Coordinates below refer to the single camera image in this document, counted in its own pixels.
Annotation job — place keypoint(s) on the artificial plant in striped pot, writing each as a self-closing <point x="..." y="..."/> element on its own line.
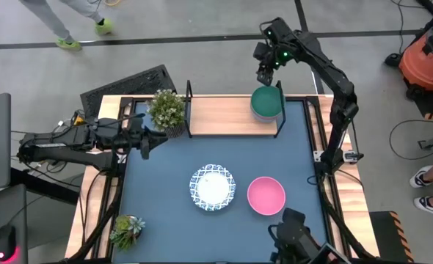
<point x="167" y="110"/>

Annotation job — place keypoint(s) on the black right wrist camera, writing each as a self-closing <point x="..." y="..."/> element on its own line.
<point x="279" y="29"/>

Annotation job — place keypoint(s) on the pink plastic bowl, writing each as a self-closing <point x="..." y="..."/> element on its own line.
<point x="266" y="196"/>

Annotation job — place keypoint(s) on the green plastic bowl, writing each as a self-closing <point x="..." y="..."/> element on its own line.
<point x="267" y="102"/>

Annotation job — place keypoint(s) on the small succulent plant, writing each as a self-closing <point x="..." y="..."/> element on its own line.
<point x="124" y="231"/>

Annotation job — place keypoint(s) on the silver metal bracket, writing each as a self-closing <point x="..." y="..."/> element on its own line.
<point x="318" y="155"/>

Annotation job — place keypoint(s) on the black floor mat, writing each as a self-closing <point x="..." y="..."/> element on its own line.
<point x="128" y="86"/>

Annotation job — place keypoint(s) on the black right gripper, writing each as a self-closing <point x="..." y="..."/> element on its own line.
<point x="269" y="55"/>

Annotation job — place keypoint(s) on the wooden shelf with black frame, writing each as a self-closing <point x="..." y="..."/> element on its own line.
<point x="231" y="115"/>

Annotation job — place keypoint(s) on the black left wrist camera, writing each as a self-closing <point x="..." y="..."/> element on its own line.
<point x="136" y="122"/>

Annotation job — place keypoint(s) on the orange shop vacuum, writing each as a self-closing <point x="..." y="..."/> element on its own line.
<point x="425" y="62"/>

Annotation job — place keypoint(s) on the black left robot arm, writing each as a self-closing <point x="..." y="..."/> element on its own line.
<point x="55" y="146"/>

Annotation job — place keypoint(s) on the blue patterned paper bowl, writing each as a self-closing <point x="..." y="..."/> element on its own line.
<point x="213" y="187"/>

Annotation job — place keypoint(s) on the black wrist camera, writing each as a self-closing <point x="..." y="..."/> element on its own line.
<point x="279" y="29"/>
<point x="136" y="122"/>

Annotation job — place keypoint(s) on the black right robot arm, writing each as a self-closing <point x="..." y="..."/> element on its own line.
<point x="339" y="95"/>

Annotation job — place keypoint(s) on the black computer mouse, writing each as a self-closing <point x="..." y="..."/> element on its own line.
<point x="3" y="242"/>

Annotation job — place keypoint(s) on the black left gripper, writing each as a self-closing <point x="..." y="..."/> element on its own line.
<point x="135" y="141"/>

